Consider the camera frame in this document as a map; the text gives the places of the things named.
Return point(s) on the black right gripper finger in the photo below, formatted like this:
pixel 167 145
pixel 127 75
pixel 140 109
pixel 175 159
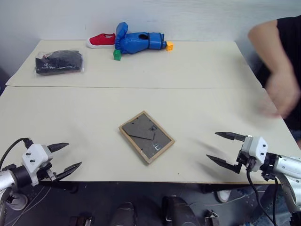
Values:
pixel 231 136
pixel 224 163

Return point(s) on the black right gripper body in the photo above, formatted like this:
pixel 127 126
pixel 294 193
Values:
pixel 245 160

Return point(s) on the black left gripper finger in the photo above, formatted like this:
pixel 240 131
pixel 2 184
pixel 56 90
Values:
pixel 57 147
pixel 69 170

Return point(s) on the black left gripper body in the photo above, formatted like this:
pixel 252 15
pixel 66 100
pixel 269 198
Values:
pixel 43 173

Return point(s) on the person's bare forearm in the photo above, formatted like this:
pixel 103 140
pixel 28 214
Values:
pixel 268 44

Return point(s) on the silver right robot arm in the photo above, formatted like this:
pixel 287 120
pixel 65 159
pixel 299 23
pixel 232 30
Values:
pixel 287 163

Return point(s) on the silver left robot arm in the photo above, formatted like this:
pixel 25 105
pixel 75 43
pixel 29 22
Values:
pixel 11 177

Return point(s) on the person's bare hand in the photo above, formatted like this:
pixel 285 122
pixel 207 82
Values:
pixel 283 93

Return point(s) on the white sneaker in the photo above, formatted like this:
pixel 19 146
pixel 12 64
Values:
pixel 224 196

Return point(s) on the white rounded object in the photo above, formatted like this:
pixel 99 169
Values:
pixel 16 201

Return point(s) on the blue jeans leg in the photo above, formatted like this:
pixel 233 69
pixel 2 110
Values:
pixel 249 207

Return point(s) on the black clothes in clear bag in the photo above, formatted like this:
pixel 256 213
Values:
pixel 58 62

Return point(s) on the orange toy block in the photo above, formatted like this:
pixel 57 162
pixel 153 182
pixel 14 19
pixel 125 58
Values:
pixel 169 46

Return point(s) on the green toy block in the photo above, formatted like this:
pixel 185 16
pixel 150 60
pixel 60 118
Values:
pixel 117 55

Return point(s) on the person's black shirt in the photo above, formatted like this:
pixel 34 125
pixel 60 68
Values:
pixel 290 42

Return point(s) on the red canvas shoe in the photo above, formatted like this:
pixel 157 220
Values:
pixel 100 40

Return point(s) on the blue boxing glove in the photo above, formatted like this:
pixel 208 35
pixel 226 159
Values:
pixel 136 43

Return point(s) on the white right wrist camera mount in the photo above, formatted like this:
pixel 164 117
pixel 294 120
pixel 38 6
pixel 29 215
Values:
pixel 255 148

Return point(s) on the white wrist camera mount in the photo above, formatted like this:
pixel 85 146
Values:
pixel 255 148
pixel 35 156

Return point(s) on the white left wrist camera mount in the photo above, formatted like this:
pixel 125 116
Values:
pixel 35 156

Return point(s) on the wooden picture frame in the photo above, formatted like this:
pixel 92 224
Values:
pixel 147 137

